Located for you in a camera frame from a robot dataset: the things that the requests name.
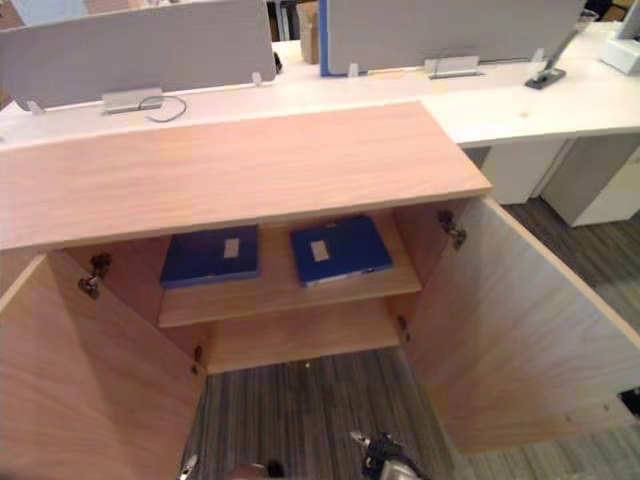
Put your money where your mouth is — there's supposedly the wooden cabinet door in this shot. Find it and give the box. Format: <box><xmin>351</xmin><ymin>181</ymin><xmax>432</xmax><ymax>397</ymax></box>
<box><xmin>402</xmin><ymin>196</ymin><xmax>640</xmax><ymax>457</ymax></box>
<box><xmin>0</xmin><ymin>252</ymin><xmax>207</xmax><ymax>480</ymax></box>

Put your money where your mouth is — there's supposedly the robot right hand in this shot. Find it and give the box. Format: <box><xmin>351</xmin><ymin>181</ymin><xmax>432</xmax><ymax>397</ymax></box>
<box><xmin>349</xmin><ymin>430</ymin><xmax>427</xmax><ymax>480</ymax></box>

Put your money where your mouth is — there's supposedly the white desk pedestal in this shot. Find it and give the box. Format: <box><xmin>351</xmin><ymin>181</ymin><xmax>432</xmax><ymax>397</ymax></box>
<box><xmin>481</xmin><ymin>137</ymin><xmax>575</xmax><ymax>207</ymax></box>

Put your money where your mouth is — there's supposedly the blue desk partition panel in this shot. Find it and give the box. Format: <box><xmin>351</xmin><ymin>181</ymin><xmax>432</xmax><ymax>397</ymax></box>
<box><xmin>318</xmin><ymin>0</ymin><xmax>352</xmax><ymax>79</ymax></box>

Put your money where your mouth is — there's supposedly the wooden cabinet left door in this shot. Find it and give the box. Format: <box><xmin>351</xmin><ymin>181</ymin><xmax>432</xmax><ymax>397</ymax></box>
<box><xmin>0</xmin><ymin>252</ymin><xmax>207</xmax><ymax>480</ymax></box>

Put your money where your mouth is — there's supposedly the white box device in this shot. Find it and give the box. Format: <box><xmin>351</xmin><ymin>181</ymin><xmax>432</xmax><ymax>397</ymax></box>
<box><xmin>599</xmin><ymin>37</ymin><xmax>640</xmax><ymax>76</ymax></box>

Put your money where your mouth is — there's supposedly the blue folder with white label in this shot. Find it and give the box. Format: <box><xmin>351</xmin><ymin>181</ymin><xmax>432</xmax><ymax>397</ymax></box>
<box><xmin>289</xmin><ymin>214</ymin><xmax>394</xmax><ymax>289</ymax></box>
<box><xmin>159</xmin><ymin>223</ymin><xmax>261</xmax><ymax>290</ymax></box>

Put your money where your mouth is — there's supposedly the brown cardboard box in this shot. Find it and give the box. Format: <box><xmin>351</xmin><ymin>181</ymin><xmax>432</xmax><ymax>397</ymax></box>
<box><xmin>296</xmin><ymin>0</ymin><xmax>321</xmax><ymax>66</ymax></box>

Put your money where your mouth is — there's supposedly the grey fronted desk pedestal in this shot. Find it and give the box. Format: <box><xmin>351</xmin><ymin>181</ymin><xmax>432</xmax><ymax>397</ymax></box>
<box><xmin>541</xmin><ymin>133</ymin><xmax>640</xmax><ymax>229</ymax></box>

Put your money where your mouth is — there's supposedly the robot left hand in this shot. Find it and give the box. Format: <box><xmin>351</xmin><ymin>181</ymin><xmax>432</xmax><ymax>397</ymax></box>
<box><xmin>177</xmin><ymin>452</ymin><xmax>287</xmax><ymax>480</ymax></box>

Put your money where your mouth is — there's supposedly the wide grey desk partition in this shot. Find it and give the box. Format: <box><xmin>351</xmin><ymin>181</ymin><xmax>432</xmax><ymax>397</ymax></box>
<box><xmin>0</xmin><ymin>0</ymin><xmax>278</xmax><ymax>113</ymax></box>

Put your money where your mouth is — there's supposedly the wooden cabinet right door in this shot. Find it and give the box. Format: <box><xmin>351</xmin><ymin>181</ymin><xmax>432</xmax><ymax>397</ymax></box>
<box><xmin>402</xmin><ymin>196</ymin><xmax>640</xmax><ymax>457</ymax></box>

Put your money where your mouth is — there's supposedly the silver metal cable outlet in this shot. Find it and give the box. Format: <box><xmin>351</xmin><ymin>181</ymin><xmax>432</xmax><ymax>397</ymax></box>
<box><xmin>423</xmin><ymin>55</ymin><xmax>486</xmax><ymax>80</ymax></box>
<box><xmin>101</xmin><ymin>87</ymin><xmax>164</xmax><ymax>116</ymax></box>

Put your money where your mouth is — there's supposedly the grey cable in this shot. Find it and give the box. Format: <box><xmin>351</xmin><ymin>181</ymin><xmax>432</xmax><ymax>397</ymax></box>
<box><xmin>138</xmin><ymin>94</ymin><xmax>189</xmax><ymax>124</ymax></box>

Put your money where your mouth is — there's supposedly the wooden cabinet shelf board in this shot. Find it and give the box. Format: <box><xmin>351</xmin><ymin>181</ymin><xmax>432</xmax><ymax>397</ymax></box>
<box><xmin>158</xmin><ymin>213</ymin><xmax>424</xmax><ymax>330</ymax></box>

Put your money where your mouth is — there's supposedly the light wooden office cabinet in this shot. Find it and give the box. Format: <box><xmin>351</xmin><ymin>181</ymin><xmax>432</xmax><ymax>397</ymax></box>
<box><xmin>0</xmin><ymin>101</ymin><xmax>494</xmax><ymax>376</ymax></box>

